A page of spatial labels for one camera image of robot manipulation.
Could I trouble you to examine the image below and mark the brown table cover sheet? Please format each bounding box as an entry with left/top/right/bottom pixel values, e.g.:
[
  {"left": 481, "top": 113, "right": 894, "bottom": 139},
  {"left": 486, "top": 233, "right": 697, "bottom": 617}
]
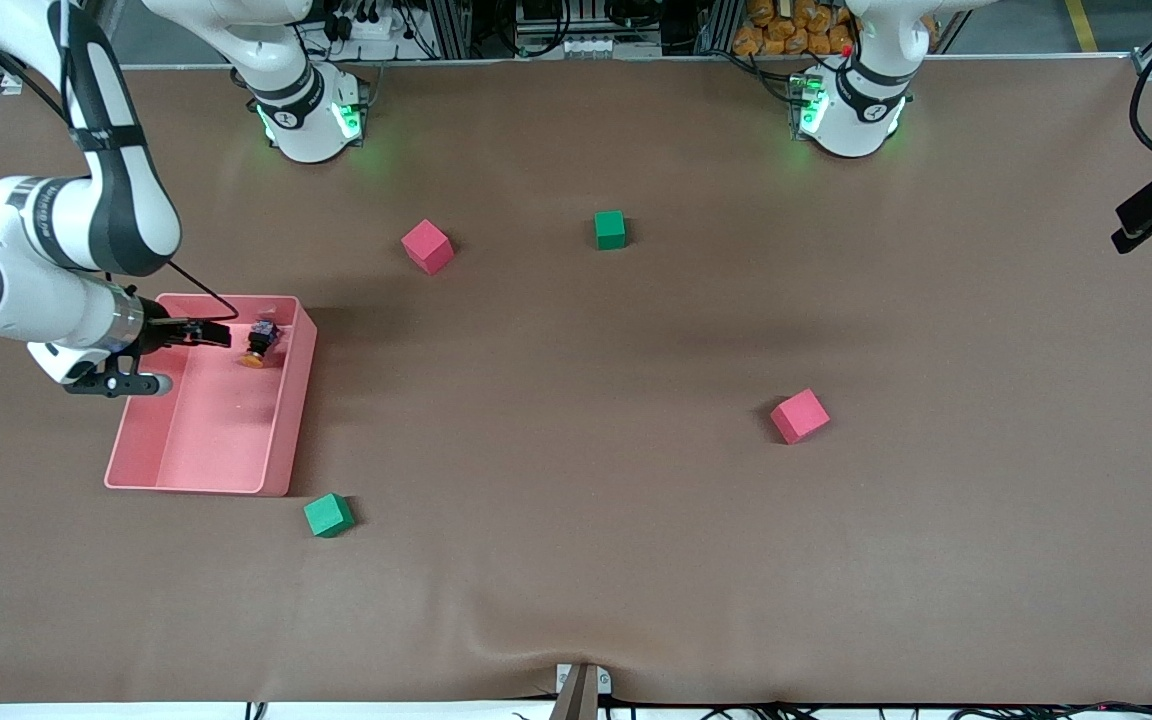
[{"left": 0, "top": 55, "right": 1152, "bottom": 706}]

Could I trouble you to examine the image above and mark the pink foam cube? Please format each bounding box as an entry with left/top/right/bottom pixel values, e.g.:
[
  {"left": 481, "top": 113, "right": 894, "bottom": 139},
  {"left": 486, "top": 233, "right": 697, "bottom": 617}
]
[
  {"left": 401, "top": 219, "right": 455, "bottom": 276},
  {"left": 770, "top": 389, "right": 831, "bottom": 445}
]

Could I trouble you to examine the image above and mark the black equipment box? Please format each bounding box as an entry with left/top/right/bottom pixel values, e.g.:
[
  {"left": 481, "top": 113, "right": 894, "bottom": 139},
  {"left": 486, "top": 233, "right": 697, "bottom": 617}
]
[{"left": 514, "top": 0, "right": 664, "bottom": 58}]

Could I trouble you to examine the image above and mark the pile of orange objects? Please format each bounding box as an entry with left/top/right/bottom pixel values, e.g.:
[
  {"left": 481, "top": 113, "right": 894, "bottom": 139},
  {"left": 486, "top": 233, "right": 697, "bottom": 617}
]
[{"left": 733, "top": 0, "right": 937, "bottom": 58}]

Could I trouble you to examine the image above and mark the white power strip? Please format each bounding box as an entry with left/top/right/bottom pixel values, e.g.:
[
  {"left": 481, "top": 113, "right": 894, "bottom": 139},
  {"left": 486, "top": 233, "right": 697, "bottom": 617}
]
[{"left": 321, "top": 0, "right": 437, "bottom": 43}]

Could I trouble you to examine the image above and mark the grey metal mounting bracket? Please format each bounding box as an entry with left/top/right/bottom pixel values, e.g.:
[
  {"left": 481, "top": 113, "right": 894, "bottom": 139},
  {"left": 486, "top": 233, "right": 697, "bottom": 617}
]
[{"left": 548, "top": 663, "right": 613, "bottom": 720}]

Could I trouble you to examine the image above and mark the black button with orange cap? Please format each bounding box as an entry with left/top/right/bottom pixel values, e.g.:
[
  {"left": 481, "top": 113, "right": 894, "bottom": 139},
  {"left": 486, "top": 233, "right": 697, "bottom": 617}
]
[{"left": 239, "top": 318, "right": 282, "bottom": 370}]

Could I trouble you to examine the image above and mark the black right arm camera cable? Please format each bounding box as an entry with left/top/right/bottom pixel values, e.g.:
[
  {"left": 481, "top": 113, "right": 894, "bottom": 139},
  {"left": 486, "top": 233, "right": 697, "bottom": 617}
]
[{"left": 0, "top": 0, "right": 239, "bottom": 323}]

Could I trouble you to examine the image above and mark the pink plastic bin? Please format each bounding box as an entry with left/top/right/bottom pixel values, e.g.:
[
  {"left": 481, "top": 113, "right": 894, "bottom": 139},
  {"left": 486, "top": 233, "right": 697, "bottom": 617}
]
[{"left": 104, "top": 293, "right": 318, "bottom": 497}]

